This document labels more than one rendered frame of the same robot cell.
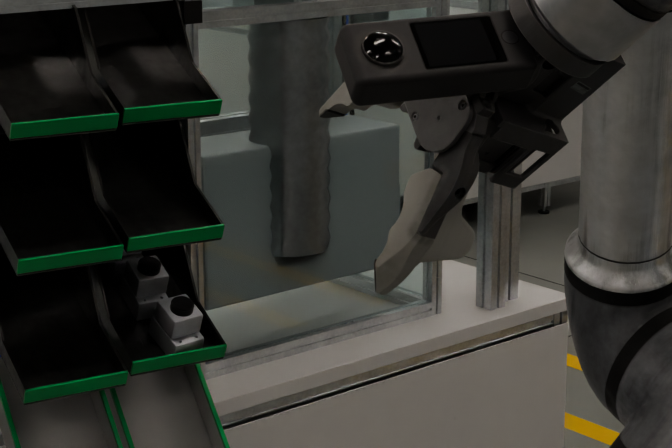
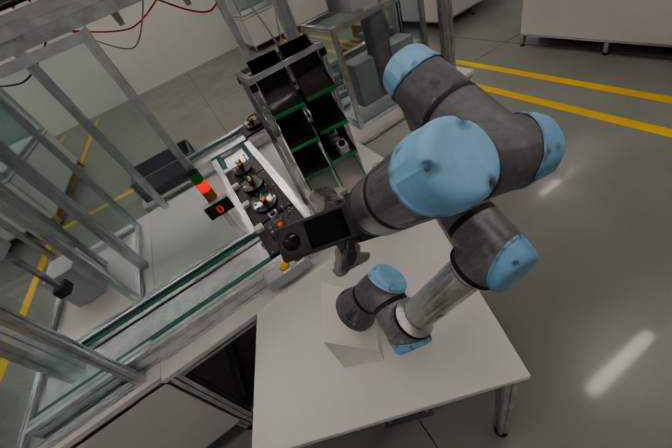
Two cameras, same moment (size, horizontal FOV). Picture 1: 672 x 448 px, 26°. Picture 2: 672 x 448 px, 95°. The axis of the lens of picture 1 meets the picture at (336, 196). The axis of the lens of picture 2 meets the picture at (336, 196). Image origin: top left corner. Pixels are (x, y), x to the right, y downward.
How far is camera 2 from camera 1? 0.68 m
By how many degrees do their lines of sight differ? 34
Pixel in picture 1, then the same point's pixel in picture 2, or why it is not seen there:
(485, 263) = not seen: hidden behind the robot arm
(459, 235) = (362, 258)
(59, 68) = (287, 86)
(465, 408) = not seen: hidden behind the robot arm
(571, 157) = not seen: outside the picture
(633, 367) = (456, 233)
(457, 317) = not seen: hidden behind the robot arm
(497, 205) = (446, 49)
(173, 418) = (349, 165)
